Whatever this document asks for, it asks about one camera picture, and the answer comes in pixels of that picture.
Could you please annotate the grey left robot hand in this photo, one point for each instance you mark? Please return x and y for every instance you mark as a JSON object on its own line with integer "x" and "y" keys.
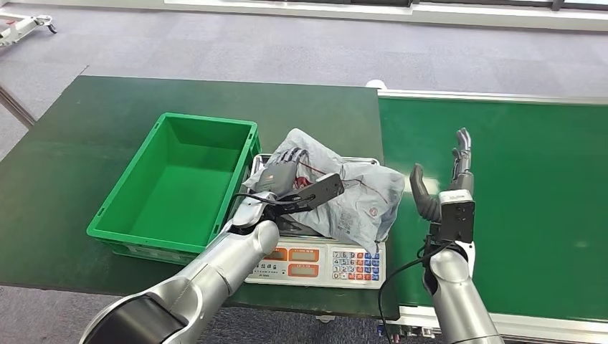
{"x": 280, "y": 175}

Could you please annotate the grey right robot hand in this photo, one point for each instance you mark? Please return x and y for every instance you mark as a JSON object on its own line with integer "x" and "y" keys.
{"x": 456, "y": 183}

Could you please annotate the grey plastic mailer package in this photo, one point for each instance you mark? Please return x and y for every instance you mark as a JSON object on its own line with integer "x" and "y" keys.
{"x": 361, "y": 204}

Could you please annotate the green conveyor belt machine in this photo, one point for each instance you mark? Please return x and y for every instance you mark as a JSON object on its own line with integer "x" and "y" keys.
{"x": 532, "y": 166}

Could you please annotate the white electronic scale steel tray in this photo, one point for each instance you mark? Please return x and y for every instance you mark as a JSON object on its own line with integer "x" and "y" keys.
{"x": 323, "y": 266}

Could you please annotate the green plastic crate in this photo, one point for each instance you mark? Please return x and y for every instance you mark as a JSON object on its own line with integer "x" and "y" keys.
{"x": 176, "y": 190}

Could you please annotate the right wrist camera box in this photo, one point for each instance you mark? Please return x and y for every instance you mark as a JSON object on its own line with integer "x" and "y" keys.
{"x": 457, "y": 216}

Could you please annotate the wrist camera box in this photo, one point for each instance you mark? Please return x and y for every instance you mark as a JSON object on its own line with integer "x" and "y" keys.
{"x": 320, "y": 190}
{"x": 457, "y": 216}

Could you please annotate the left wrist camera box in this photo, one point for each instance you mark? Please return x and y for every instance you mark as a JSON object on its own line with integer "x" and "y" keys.
{"x": 320, "y": 190}

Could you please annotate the white wheeled cart frame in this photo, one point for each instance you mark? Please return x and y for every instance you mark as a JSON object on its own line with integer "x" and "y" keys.
{"x": 16, "y": 28}

